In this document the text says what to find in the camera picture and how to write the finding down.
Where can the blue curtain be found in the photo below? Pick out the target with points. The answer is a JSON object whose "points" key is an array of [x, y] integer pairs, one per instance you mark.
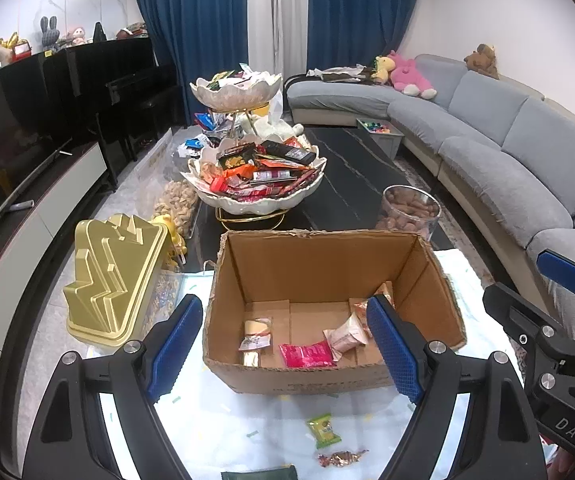
{"points": [[192, 20], [367, 10]]}

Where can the orange beige snack packet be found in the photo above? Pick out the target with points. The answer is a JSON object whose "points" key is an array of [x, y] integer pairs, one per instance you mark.
{"points": [[362, 310]]}

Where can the pink snack packet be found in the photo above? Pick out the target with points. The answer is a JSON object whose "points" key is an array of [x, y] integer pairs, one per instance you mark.
{"points": [[307, 355]]}

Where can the yellow clear snack packet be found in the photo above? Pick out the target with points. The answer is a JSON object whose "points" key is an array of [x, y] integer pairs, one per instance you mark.
{"points": [[256, 335]]}

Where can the brown plush toy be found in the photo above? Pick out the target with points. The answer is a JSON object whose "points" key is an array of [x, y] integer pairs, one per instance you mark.
{"points": [[482, 60]]}

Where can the pile of snacks, large bowl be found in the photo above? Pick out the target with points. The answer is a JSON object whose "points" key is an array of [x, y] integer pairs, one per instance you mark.
{"points": [[267, 170]]}

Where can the pile of snacks, small bowl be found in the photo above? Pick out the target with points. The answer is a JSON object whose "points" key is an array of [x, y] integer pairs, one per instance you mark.
{"points": [[237, 80]]}

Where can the clear container of peanuts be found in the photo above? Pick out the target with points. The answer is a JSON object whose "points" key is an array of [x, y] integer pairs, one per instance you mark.
{"points": [[177, 205]]}

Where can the black television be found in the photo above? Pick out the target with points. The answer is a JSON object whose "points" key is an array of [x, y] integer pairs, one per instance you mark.
{"points": [[7, 135]]}

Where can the scattered snack packets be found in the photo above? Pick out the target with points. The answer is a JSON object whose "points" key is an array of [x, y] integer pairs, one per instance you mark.
{"points": [[200, 135]]}

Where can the cardboard box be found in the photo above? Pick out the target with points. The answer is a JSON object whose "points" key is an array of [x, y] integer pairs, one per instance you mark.
{"points": [[317, 260]]}

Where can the black metronome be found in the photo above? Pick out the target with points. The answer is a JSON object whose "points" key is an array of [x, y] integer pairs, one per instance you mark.
{"points": [[99, 34]]}

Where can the white table cloth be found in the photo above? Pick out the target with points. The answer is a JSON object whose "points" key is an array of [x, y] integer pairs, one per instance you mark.
{"points": [[267, 425]]}

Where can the pink doll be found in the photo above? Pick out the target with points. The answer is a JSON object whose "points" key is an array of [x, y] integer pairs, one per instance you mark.
{"points": [[78, 36]]}

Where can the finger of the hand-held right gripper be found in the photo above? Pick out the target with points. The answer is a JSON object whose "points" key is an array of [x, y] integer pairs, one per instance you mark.
{"points": [[515, 312], [567, 270]]}

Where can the yellow green plush toy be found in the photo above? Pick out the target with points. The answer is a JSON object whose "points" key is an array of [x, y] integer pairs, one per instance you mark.
{"points": [[382, 67]]}

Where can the green yellow candy packet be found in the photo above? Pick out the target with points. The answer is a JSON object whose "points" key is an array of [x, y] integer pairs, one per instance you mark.
{"points": [[325, 430]]}

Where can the gold ribbon gift box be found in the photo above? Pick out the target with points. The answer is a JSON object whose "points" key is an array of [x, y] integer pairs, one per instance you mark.
{"points": [[9, 50]]}

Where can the grey curved sofa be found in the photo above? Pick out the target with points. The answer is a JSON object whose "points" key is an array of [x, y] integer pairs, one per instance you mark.
{"points": [[517, 145]]}

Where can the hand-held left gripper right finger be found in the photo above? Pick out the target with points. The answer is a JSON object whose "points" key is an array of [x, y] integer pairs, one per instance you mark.
{"points": [[392, 350]]}

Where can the grey television cabinet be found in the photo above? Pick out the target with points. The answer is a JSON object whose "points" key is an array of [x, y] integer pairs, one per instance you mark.
{"points": [[67, 195]]}

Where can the person's right hand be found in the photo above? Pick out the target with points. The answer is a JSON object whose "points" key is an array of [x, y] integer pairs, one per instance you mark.
{"points": [[567, 465]]}

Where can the foil wrapped candy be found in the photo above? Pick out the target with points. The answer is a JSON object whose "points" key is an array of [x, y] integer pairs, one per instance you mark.
{"points": [[342, 457]]}

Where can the grey storage bin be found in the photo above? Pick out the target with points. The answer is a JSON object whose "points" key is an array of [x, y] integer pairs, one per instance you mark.
{"points": [[387, 142]]}

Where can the white sheer curtain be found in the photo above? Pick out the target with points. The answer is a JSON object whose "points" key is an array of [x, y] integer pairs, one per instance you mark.
{"points": [[277, 20]]}

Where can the dark green packet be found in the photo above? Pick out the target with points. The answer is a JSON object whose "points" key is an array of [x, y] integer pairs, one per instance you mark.
{"points": [[260, 472]]}

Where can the clear plastic bag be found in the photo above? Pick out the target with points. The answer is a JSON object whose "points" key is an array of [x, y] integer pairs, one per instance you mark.
{"points": [[152, 175]]}

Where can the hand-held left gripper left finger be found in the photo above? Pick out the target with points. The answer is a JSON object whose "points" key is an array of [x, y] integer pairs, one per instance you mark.
{"points": [[175, 347]]}

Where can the clear jar of nuts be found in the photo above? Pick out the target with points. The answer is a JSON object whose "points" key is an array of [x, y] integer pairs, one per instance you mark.
{"points": [[407, 210]]}

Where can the black piano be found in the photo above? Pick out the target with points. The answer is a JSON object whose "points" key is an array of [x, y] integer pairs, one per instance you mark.
{"points": [[92, 75]]}

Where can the small yellow plush toy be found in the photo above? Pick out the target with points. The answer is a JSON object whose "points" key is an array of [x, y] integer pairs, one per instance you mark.
{"points": [[167, 230]]}

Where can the pink plush toy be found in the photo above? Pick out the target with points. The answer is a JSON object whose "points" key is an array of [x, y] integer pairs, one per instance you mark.
{"points": [[407, 75]]}

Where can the stack of books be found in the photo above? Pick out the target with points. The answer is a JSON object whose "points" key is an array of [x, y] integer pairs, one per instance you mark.
{"points": [[132, 31]]}

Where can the clothes pile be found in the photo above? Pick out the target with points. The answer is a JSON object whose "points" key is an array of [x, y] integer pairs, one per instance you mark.
{"points": [[342, 74]]}

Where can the white tiered bowl stand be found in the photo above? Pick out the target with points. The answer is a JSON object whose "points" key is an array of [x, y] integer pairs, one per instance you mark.
{"points": [[252, 205]]}

